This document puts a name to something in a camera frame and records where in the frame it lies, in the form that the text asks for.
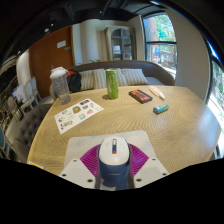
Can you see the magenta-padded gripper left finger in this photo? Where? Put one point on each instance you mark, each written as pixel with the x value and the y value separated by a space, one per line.
pixel 78 171

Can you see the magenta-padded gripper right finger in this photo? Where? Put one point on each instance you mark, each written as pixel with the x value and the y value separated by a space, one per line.
pixel 150 170

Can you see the white and blue computer mouse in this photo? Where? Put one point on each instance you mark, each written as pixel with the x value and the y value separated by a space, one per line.
pixel 114 163

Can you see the cloud print mouse pad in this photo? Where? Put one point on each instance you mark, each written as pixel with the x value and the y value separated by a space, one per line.
pixel 86 141

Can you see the white sticker sheet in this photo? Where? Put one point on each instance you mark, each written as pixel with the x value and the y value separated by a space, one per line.
pixel 78 114

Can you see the green and blue small pack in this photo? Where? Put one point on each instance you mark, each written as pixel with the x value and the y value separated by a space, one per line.
pixel 161 108

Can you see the grey tufted chair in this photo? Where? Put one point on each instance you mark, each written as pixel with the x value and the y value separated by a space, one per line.
pixel 28 128

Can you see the black box with orange print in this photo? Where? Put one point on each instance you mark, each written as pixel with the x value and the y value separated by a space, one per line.
pixel 140 96

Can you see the small white tube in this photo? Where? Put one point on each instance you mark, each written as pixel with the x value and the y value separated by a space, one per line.
pixel 156 91

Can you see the clear shaker bottle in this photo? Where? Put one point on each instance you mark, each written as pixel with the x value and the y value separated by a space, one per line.
pixel 60 86

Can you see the black bag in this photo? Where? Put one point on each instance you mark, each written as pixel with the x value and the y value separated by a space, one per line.
pixel 75 81

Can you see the striped cushion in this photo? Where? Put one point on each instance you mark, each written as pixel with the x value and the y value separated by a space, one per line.
pixel 133 76
pixel 100 78
pixel 87 80

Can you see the green drink can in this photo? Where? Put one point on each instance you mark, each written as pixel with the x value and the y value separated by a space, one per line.
pixel 112 85

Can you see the group of white chairs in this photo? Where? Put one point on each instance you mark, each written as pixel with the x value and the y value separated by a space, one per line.
pixel 28 91

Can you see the grey curved sofa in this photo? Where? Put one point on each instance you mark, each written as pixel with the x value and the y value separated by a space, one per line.
pixel 156 71

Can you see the curved side window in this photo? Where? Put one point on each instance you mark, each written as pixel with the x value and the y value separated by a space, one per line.
pixel 217 96

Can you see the brown wooden door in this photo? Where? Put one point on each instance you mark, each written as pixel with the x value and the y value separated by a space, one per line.
pixel 46 56

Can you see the black framed window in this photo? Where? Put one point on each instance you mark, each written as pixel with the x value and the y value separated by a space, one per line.
pixel 160 43

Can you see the white door sign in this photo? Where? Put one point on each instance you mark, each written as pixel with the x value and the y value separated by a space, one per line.
pixel 61 44

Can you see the glass door cabinet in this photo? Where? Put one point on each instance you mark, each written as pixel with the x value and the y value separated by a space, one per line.
pixel 120 43

